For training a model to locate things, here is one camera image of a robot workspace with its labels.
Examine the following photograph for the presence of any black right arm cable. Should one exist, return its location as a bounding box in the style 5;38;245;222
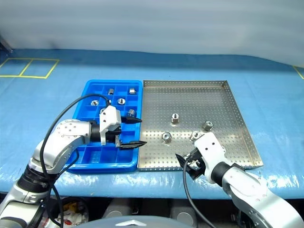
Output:
182;155;216;228

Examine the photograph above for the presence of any colourful crumpled packaging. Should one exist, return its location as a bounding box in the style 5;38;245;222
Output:
61;197;89;226

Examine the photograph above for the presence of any blue plastic table cover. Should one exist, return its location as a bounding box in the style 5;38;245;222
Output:
0;48;304;200

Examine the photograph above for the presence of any dark grey rounded cover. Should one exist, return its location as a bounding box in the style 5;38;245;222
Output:
85;215;183;228

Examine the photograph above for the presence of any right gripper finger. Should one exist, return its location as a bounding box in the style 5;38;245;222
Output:
175;153;189;167
184;165;201;181

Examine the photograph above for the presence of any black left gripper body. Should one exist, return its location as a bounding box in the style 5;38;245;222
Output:
105;123;123;146

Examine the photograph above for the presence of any grey rounded block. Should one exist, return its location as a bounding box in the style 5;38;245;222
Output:
170;199;198;222
103;199;135;219

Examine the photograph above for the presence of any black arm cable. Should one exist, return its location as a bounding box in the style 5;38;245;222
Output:
182;155;216;228
39;94;113;228

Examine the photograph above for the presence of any blue compartment tray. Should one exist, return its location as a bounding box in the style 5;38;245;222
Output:
67;79;143;173

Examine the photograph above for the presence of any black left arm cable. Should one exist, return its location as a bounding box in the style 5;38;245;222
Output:
39;94;113;228

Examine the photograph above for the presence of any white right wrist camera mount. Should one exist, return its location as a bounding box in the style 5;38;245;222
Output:
191;132;228;184

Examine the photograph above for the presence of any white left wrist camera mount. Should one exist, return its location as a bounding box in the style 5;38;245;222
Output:
99;105;123;146

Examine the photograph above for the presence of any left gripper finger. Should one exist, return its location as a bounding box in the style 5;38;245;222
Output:
118;140;148;151
125;116;143;124

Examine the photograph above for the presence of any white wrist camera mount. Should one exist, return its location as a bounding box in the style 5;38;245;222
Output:
99;105;123;146
191;132;228;184

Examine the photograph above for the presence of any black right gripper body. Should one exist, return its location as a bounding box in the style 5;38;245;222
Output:
184;148;207;178

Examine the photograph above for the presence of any perforated metal tray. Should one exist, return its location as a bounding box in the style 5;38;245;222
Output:
137;80;264;172

